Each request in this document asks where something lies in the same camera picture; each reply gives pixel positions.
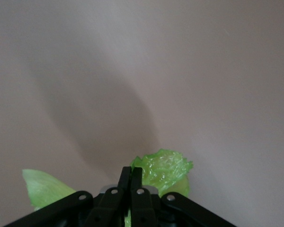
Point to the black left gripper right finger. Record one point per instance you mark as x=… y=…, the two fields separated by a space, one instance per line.
x=151 y=208

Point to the brown table cover sheet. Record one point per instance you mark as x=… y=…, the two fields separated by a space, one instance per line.
x=142 y=71

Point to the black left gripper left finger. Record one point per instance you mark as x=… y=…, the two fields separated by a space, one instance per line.
x=104 y=208

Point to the green lettuce leaf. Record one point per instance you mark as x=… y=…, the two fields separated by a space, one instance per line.
x=165 y=165

